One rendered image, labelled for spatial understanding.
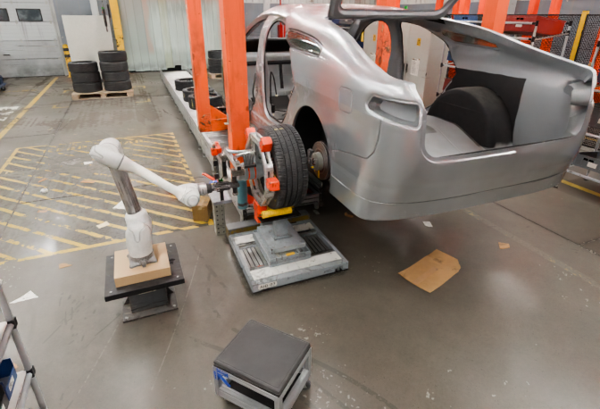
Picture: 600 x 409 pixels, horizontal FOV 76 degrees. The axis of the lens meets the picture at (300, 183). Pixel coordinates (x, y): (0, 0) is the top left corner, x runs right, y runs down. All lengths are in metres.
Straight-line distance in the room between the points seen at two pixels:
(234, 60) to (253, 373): 2.25
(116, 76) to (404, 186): 9.46
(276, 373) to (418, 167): 1.34
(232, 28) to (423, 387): 2.77
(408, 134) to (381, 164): 0.23
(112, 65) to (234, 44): 7.95
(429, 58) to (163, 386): 6.47
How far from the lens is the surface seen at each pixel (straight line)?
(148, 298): 3.04
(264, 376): 2.11
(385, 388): 2.55
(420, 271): 3.45
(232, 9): 3.23
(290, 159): 2.77
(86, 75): 11.09
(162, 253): 3.02
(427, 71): 7.53
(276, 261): 3.17
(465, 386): 2.69
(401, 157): 2.27
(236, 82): 3.27
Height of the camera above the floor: 1.96
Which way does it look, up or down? 24 degrees down
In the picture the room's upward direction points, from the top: straight up
